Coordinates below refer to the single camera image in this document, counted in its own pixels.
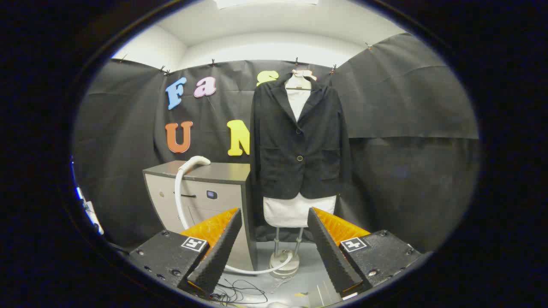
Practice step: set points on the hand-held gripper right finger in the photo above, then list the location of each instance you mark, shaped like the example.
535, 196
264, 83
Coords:
329, 252

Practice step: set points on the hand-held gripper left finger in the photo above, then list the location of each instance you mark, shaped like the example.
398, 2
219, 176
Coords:
218, 252

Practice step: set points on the black button jacket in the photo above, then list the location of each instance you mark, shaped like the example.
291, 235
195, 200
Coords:
278, 141

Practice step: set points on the steamer base with poles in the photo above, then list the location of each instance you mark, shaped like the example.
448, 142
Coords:
284, 263

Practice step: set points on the grey cabinet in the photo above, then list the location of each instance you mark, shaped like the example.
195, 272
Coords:
222, 171

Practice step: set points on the white and blue object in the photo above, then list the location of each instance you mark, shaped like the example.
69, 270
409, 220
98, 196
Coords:
90, 214

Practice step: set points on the black backdrop cloth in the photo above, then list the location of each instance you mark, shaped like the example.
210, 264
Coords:
406, 107

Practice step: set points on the cream plastic hanger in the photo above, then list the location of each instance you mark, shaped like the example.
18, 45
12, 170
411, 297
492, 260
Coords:
298, 81

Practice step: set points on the row of small backdrop clips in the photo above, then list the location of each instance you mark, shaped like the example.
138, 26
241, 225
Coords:
296, 61

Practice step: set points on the long ceiling light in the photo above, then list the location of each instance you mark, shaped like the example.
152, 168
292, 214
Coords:
265, 2

